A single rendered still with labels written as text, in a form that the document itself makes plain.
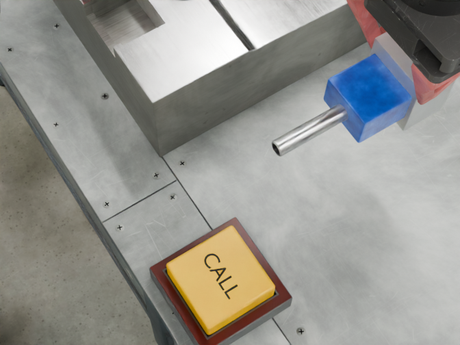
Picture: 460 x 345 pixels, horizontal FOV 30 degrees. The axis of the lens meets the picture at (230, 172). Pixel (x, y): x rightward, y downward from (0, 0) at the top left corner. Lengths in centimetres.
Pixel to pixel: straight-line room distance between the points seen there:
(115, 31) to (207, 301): 23
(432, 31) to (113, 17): 31
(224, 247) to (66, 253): 94
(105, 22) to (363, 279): 29
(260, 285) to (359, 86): 16
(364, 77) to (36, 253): 106
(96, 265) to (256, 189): 87
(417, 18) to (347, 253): 25
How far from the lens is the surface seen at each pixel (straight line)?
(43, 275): 156
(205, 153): 72
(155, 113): 66
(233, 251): 65
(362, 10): 56
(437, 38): 50
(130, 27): 71
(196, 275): 64
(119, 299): 152
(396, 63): 59
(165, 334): 130
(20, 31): 81
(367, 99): 58
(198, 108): 69
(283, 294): 65
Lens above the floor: 144
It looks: 64 degrees down
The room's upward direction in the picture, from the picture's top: 1 degrees clockwise
